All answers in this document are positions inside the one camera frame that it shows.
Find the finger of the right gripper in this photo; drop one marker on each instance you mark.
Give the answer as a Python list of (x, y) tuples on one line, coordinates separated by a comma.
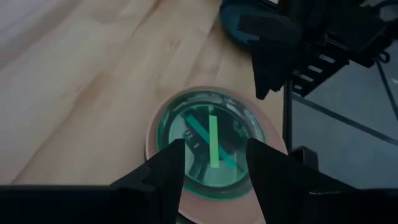
[(273, 62)]

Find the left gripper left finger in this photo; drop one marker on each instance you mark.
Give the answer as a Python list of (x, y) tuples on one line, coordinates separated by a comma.
[(164, 186)]

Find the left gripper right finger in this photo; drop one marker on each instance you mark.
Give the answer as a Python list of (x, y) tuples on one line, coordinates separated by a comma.
[(273, 186)]

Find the pink plate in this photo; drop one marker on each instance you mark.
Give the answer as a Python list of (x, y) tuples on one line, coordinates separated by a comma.
[(214, 211)]

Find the small green transparent plate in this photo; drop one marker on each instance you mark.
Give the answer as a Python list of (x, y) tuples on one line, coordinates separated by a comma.
[(174, 130)]

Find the dark teal plate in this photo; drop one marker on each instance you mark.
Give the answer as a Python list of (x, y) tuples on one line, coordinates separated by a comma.
[(230, 21)]

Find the black aluminium table frame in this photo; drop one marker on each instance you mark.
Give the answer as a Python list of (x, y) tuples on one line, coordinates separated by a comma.
[(287, 124)]

